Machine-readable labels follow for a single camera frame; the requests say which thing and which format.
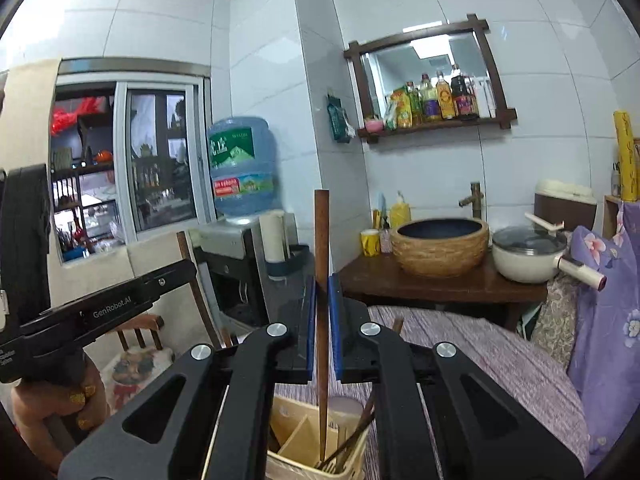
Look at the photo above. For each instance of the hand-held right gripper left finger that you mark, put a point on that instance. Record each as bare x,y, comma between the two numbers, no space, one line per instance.
300,340

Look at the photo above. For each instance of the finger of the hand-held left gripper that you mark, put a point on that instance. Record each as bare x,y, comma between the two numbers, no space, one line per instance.
170,275

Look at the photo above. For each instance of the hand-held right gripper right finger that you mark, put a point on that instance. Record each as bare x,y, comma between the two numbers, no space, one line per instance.
335,335

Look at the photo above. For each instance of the beige plastic utensil holder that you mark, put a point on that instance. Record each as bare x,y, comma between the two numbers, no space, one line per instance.
295,430

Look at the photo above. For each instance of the person's left hand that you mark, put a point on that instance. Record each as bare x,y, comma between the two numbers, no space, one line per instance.
45,410

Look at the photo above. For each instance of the water dispenser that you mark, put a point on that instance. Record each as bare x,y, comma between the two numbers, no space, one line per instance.
225,240

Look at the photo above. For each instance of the yellow cup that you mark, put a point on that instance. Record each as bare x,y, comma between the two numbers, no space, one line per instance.
370,242

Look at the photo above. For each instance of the cat print chair cushion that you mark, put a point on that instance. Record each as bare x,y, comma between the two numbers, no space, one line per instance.
140,375

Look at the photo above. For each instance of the small pink bottle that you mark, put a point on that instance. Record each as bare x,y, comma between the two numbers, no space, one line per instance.
386,242

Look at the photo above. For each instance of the paper towel roll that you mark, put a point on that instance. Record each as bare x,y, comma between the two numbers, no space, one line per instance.
272,235

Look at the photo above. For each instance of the woven basin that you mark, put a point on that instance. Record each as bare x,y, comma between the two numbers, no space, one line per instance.
440,255

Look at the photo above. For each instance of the blue water bottle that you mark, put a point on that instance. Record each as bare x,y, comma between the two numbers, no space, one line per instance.
240,160

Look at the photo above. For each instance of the blue plastic utensil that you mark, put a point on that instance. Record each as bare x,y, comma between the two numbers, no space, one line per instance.
381,205

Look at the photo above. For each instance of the yellow squeeze bottle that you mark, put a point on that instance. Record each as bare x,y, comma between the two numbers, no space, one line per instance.
400,212

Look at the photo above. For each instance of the beige hanging cloth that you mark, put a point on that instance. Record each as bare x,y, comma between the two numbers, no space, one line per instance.
30,110

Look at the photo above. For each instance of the purple striped tablecloth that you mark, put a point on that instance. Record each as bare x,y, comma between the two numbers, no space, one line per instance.
500,370

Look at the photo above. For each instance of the bamboo style faucet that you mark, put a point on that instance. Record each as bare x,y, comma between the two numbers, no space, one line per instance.
475,200

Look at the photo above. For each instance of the pink bowl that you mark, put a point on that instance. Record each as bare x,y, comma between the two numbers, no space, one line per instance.
373,124

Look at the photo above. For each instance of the green hanging packet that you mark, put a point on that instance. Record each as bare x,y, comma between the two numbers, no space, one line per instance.
339,120

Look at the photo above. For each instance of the glass pot lid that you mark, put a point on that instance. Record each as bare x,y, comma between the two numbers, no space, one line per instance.
530,241

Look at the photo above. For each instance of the brown patterned cloth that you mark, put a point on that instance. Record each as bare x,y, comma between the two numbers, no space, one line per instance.
555,320

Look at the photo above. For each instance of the yellow green packet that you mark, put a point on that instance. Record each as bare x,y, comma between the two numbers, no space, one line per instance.
397,110

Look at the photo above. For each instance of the white ladle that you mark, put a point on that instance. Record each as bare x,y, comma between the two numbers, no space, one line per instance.
542,222

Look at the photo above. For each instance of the green capped bottle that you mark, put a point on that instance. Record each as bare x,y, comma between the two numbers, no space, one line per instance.
414,105

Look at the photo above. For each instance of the oil bottle with purple label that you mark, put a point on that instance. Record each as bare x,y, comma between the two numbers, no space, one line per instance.
430,102

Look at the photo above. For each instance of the orange sauce bottle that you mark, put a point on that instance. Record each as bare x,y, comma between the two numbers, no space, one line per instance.
445,97

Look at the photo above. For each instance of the brown and white rice cooker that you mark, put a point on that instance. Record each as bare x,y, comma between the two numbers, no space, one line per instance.
565,205

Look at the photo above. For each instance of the dark sauce bottle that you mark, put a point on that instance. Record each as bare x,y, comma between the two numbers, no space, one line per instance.
462,95

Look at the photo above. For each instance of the purple floral cloth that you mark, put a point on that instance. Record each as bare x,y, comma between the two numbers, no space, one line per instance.
610,360

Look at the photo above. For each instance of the white tubes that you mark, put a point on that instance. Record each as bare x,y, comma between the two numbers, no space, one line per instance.
485,97

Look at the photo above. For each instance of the wooden framed mirror shelf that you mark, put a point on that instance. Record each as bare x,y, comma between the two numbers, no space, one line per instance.
430,55

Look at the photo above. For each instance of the light wooden shelf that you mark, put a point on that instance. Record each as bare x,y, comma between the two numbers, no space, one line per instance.
611,220

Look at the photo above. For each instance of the yellow roll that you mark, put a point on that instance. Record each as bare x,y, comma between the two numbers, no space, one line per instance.
625,160

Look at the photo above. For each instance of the window with metal frame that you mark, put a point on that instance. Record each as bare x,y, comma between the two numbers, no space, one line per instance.
120,160

